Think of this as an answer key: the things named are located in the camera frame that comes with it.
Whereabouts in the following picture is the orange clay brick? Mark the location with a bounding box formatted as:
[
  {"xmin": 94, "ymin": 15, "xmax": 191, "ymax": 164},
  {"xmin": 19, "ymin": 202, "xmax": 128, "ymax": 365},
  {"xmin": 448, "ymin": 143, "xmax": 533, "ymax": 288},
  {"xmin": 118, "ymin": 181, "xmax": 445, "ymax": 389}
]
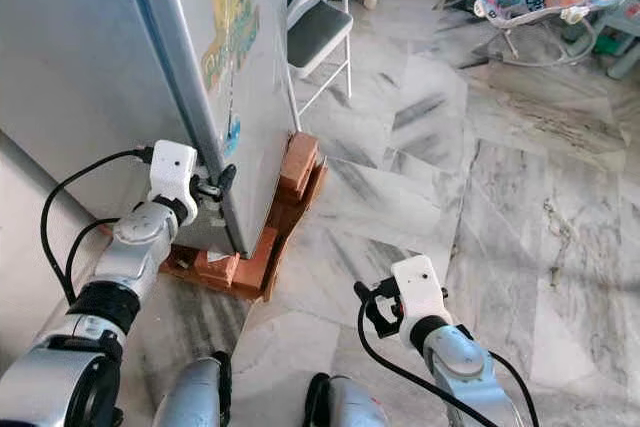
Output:
[
  {"xmin": 279, "ymin": 132, "xmax": 329, "ymax": 240},
  {"xmin": 160, "ymin": 227, "xmax": 279, "ymax": 304}
]

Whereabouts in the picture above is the colourful cartoon door sticker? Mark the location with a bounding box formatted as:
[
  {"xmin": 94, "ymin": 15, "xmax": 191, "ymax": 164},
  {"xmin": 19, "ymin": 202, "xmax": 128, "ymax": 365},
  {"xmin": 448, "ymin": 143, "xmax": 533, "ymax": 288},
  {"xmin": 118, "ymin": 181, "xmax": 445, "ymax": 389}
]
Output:
[{"xmin": 202, "ymin": 0, "xmax": 261, "ymax": 156}]

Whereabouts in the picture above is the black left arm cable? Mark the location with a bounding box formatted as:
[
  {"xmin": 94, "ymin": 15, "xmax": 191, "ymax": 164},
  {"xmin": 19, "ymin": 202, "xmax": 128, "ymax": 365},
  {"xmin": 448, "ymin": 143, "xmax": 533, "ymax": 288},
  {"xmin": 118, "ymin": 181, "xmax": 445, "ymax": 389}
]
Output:
[{"xmin": 40, "ymin": 149, "xmax": 157, "ymax": 306}]

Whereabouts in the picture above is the white metal chair grey seat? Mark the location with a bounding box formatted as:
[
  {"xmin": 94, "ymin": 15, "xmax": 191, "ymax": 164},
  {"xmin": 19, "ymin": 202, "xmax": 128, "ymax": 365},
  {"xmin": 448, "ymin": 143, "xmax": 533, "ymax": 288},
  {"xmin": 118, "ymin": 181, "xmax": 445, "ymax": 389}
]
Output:
[{"xmin": 285, "ymin": 0, "xmax": 371, "ymax": 120}]

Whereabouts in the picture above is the silver right robot leg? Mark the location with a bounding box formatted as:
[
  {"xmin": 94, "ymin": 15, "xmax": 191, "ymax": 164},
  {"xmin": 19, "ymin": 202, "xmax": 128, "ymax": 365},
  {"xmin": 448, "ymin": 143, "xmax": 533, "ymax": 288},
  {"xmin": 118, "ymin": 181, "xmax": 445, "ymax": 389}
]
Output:
[{"xmin": 304, "ymin": 372, "xmax": 393, "ymax": 427}]

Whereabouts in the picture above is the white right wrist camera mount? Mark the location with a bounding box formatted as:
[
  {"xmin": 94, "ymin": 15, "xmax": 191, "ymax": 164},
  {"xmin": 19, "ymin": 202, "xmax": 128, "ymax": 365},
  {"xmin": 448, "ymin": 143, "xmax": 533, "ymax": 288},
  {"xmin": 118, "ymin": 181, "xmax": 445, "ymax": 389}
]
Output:
[{"xmin": 390, "ymin": 255, "xmax": 452, "ymax": 350}]

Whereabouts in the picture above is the silver robot leg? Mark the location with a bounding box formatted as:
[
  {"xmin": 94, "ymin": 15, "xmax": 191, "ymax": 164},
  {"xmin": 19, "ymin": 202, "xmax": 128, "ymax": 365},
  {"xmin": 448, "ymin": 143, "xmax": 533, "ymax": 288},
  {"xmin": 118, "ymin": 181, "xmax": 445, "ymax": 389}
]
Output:
[
  {"xmin": 304, "ymin": 372, "xmax": 393, "ymax": 427},
  {"xmin": 155, "ymin": 351, "xmax": 234, "ymax": 427}
]

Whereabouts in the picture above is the grey fridge body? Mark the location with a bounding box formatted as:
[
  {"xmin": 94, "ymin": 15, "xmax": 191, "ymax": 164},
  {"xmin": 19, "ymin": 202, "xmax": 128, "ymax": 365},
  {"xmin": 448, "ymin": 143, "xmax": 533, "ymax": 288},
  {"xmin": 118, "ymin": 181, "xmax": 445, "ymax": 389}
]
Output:
[{"xmin": 0, "ymin": 0, "xmax": 241, "ymax": 258}]

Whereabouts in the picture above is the silver left robot leg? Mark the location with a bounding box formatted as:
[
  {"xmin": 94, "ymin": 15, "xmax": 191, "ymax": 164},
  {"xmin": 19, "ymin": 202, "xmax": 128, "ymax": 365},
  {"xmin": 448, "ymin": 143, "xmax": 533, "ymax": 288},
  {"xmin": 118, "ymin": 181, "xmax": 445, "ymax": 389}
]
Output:
[{"xmin": 155, "ymin": 351, "xmax": 234, "ymax": 427}]

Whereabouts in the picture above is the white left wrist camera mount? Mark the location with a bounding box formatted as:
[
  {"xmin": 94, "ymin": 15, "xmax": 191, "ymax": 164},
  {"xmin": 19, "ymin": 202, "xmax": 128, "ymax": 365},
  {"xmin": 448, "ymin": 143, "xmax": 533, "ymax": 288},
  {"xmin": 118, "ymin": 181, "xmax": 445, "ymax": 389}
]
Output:
[{"xmin": 148, "ymin": 140, "xmax": 200, "ymax": 224}]

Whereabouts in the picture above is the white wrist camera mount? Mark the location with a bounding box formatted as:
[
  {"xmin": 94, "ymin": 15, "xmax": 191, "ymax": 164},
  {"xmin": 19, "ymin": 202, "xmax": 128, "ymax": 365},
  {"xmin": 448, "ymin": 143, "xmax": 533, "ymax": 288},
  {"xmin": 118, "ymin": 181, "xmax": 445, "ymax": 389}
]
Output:
[
  {"xmin": 148, "ymin": 140, "xmax": 200, "ymax": 224},
  {"xmin": 390, "ymin": 255, "xmax": 452, "ymax": 350}
]

